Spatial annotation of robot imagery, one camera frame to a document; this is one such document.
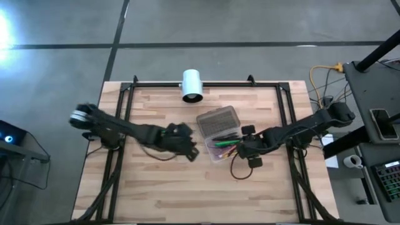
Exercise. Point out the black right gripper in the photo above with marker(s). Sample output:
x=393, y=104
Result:
x=253, y=146

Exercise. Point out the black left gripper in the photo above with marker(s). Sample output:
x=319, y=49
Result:
x=178, y=139

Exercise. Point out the dark grey pen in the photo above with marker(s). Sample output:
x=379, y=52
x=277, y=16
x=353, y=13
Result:
x=228, y=137

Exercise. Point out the green marker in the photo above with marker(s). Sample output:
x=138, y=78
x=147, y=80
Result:
x=226, y=143

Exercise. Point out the clear plastic supply box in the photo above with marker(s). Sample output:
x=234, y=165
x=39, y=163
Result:
x=218, y=120

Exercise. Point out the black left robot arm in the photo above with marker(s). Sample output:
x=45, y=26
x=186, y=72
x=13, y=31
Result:
x=125, y=126

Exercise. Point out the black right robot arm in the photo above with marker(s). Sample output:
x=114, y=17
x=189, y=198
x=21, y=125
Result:
x=306, y=125

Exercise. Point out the white paper sheet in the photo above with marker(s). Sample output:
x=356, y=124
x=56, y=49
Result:
x=332, y=162

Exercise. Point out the black metal beam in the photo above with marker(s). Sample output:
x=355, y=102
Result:
x=343, y=145

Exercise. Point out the white mug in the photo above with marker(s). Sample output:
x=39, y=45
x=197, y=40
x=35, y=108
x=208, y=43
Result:
x=351, y=161

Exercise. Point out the small black object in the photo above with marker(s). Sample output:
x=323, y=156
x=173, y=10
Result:
x=362, y=201

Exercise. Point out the grey equipment cart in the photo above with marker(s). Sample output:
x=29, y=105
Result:
x=368, y=90

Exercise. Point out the black smartphone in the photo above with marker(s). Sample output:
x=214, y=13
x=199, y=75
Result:
x=384, y=123

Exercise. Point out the backlit keyboard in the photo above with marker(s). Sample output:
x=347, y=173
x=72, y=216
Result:
x=390, y=181

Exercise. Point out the black round pole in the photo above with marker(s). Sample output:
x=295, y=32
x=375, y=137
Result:
x=375, y=54

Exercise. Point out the grey side table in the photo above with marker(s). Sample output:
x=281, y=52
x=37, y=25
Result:
x=25, y=153

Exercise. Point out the black device with blue light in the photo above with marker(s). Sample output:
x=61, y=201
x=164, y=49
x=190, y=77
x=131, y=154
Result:
x=12, y=132

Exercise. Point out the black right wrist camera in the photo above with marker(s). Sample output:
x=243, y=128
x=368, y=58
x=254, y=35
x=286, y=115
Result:
x=255, y=162

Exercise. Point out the black aluminium table frame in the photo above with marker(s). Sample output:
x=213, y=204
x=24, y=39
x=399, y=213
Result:
x=234, y=84

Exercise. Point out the black frame clamp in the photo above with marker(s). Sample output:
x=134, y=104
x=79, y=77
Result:
x=251, y=79
x=135, y=79

